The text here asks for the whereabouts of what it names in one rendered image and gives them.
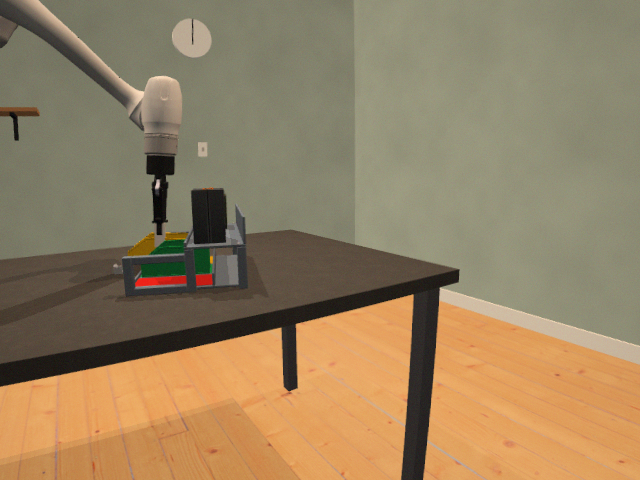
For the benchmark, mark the yellow bin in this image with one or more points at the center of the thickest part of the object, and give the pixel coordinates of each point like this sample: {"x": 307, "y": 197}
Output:
{"x": 147, "y": 245}

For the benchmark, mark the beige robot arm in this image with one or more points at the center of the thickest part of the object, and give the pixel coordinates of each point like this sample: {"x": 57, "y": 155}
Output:
{"x": 161, "y": 111}

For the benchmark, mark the green bin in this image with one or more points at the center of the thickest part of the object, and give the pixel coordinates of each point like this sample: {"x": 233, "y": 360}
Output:
{"x": 202, "y": 261}

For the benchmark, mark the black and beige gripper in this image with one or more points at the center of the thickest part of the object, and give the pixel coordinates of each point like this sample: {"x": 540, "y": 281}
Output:
{"x": 160, "y": 166}

